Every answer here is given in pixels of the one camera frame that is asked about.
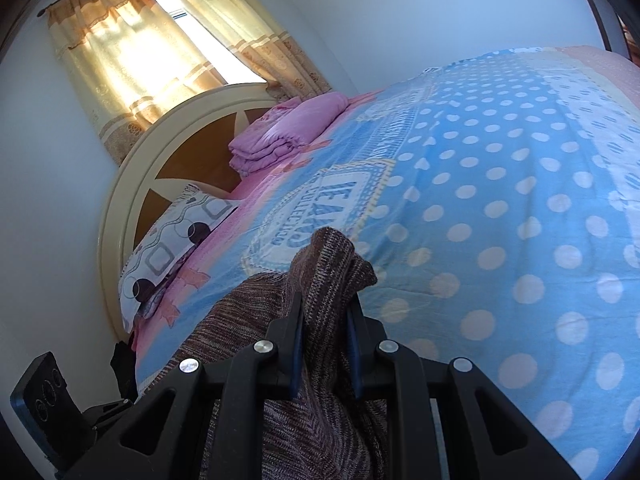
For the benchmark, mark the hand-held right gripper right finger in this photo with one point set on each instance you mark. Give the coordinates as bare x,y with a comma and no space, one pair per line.
354,357

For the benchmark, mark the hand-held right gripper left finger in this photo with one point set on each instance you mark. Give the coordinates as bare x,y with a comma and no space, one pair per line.
296,360

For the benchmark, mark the brown knitted sweater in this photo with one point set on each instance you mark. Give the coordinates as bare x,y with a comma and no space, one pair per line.
330,280

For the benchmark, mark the dark cloth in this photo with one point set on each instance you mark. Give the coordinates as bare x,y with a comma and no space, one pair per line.
124,370

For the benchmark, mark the white patterned pillow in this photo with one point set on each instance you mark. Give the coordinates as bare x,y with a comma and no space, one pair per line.
170,245

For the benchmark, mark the printed patchwork bed sheet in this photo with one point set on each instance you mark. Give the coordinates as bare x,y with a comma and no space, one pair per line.
500,210

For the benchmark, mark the folded pink blanket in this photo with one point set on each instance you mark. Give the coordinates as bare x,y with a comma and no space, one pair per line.
285,135

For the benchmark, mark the cream round wooden headboard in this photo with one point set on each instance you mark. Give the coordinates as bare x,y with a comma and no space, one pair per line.
200,150

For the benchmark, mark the yellow patterned curtain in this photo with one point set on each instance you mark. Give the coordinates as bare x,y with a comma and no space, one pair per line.
125,70
260,35

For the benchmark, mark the dark wooden door frame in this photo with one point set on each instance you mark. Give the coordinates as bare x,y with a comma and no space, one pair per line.
607,15

